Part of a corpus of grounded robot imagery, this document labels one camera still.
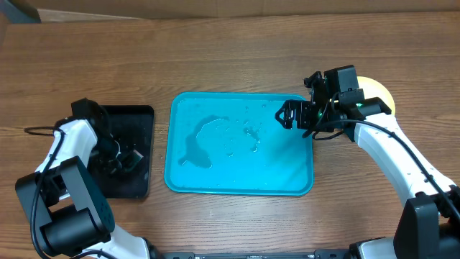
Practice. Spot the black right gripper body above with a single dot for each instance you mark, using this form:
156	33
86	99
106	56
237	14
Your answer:
310	115

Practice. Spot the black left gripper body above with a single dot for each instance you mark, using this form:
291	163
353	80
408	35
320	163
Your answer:
106	152

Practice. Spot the pink green sponge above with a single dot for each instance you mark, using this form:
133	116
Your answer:
130	160

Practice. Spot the yellow green plate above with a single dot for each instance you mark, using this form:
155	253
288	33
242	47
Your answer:
373	88

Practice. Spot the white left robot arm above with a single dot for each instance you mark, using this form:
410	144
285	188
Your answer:
67	212

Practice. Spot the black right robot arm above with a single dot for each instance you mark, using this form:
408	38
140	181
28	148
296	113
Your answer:
343	103

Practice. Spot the black plastic tray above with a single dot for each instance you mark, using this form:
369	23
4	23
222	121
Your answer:
132	127

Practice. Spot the blue plastic tray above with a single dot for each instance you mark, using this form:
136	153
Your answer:
231	143

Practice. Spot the brown cardboard backdrop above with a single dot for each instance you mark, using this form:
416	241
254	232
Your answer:
36	11

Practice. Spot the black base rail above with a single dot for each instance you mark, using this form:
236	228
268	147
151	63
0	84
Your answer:
251	255

